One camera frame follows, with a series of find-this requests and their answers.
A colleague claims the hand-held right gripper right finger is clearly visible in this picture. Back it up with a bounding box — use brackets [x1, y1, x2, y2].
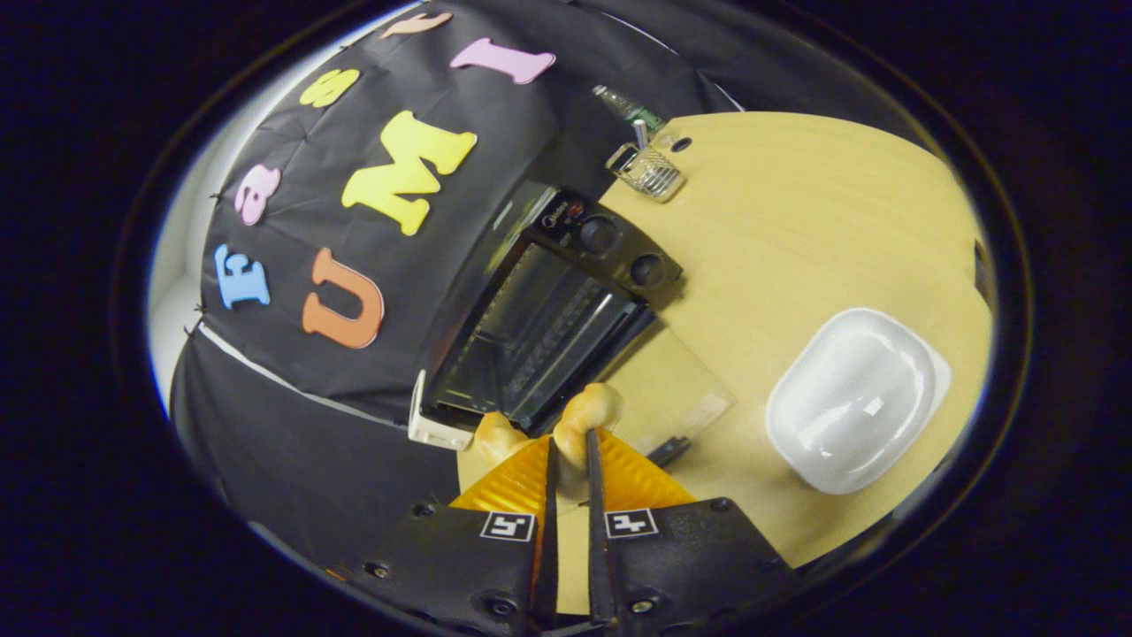
[584, 429, 797, 631]

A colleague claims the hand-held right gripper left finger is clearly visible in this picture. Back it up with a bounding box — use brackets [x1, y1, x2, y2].
[345, 435, 560, 633]

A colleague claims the golden curved bread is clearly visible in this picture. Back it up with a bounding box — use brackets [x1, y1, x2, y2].
[473, 382, 626, 471]

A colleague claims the black electric oven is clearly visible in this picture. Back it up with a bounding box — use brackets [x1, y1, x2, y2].
[423, 181, 737, 470]

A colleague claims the white toaster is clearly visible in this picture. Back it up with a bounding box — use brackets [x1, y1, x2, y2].
[409, 370, 475, 452]

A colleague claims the white plate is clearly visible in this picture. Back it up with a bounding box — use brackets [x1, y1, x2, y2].
[765, 308, 954, 496]

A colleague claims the black backdrop cloth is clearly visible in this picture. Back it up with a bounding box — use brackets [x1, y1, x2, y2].
[168, 0, 746, 567]

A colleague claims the ribbed glass jar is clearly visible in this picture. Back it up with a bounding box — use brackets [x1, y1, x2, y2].
[606, 142, 687, 205]

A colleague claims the clear water bottle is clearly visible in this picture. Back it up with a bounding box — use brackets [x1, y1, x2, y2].
[593, 85, 666, 136]

